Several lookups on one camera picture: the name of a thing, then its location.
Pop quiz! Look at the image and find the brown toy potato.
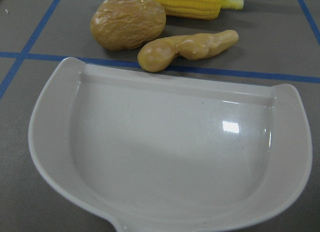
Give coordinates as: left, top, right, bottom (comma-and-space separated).
90, 0, 167, 51

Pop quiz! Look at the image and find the beige plastic dustpan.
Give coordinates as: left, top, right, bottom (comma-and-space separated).
28, 57, 313, 232

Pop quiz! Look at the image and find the tan toy ginger root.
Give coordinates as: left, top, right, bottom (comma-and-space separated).
137, 30, 239, 73

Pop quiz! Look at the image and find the yellow toy corn cob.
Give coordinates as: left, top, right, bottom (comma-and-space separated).
154, 0, 244, 20

